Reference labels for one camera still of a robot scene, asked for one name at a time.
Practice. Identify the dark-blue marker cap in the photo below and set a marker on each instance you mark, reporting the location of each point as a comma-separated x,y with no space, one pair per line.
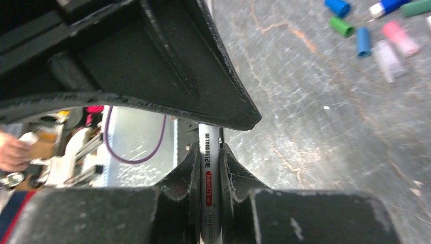
415,8

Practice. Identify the light-blue pen cap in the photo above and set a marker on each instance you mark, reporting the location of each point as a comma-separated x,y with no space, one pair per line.
363,38

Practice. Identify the dark-blue eraser cap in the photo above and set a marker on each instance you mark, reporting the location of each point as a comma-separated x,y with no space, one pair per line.
385,7

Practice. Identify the pink highlighter cap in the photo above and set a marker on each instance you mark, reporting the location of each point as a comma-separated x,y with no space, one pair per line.
398,36

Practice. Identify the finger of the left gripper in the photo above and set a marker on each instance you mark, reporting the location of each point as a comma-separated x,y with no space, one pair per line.
161,56

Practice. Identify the bystander bare hand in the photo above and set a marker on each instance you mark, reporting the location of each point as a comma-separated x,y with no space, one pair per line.
14,153

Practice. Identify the blue marker cap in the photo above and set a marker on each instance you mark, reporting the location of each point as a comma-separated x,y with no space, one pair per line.
339,8

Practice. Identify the green marker cap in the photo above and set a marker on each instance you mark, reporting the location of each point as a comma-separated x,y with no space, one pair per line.
342,27

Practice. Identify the clear gel pen cap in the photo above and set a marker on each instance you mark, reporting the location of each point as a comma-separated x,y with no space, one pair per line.
388,61

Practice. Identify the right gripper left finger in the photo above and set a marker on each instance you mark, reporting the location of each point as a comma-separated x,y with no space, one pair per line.
167,212

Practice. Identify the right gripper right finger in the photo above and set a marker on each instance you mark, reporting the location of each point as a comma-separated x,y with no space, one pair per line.
252,212

